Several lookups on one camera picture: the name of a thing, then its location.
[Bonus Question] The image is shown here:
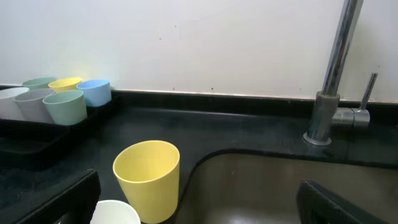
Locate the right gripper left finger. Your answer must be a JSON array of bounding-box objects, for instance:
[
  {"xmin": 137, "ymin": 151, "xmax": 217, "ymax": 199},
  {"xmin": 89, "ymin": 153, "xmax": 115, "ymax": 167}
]
[{"xmin": 14, "ymin": 169, "xmax": 101, "ymax": 224}]

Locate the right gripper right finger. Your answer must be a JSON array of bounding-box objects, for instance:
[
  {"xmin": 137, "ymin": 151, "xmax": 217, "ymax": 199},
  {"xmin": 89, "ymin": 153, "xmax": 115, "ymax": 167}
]
[{"xmin": 296, "ymin": 179, "xmax": 389, "ymax": 224}]

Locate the yellow cup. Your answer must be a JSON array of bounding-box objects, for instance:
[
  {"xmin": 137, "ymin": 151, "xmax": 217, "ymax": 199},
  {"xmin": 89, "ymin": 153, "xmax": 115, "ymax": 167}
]
[
  {"xmin": 48, "ymin": 77, "xmax": 83, "ymax": 93},
  {"xmin": 113, "ymin": 139, "xmax": 180, "ymax": 224}
]

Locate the white cup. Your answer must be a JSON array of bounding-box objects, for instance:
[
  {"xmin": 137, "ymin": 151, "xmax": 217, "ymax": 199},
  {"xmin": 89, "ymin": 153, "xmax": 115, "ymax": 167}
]
[
  {"xmin": 90, "ymin": 199, "xmax": 141, "ymax": 224},
  {"xmin": 0, "ymin": 86, "xmax": 30, "ymax": 121}
]

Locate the steel sink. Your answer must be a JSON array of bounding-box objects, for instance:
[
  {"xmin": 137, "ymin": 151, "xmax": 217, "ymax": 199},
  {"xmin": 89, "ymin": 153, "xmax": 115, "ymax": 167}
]
[{"xmin": 174, "ymin": 149, "xmax": 398, "ymax": 224}]

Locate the black tray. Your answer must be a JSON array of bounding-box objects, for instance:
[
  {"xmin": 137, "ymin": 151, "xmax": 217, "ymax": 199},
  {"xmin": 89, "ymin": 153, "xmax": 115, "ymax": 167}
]
[{"xmin": 0, "ymin": 83, "xmax": 119, "ymax": 172}]

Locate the green cup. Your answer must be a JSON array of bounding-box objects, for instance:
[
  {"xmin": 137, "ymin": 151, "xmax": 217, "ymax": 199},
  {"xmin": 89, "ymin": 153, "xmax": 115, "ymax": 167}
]
[
  {"xmin": 22, "ymin": 77, "xmax": 58, "ymax": 91},
  {"xmin": 42, "ymin": 89, "xmax": 88, "ymax": 126}
]

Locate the steel tap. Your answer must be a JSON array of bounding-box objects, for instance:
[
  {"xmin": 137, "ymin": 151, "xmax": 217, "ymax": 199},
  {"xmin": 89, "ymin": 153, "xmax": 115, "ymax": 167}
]
[{"xmin": 303, "ymin": 0, "xmax": 379, "ymax": 146}]

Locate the grey cup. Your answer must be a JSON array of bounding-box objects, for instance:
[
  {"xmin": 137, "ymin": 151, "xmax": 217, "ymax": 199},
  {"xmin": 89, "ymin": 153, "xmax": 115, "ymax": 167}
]
[{"xmin": 14, "ymin": 88, "xmax": 57, "ymax": 124}]

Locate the blue cup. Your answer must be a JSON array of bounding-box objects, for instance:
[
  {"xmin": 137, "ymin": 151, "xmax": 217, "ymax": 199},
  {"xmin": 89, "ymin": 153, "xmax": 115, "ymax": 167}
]
[{"xmin": 76, "ymin": 79, "xmax": 112, "ymax": 108}]

